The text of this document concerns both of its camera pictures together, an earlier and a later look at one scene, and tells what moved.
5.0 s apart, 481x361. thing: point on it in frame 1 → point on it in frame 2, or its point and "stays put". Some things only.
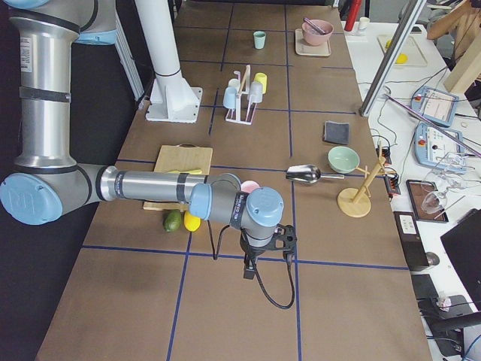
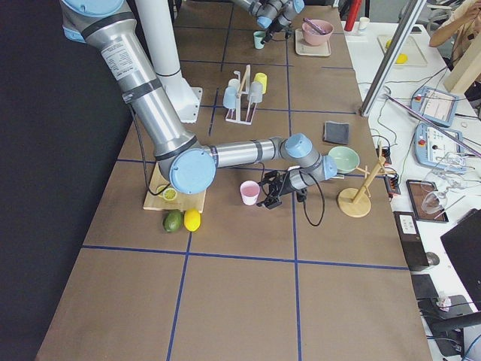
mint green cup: [259, 39] stays put
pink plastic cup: [249, 186] stays put
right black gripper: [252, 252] → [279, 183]
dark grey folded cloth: [336, 132] stays put
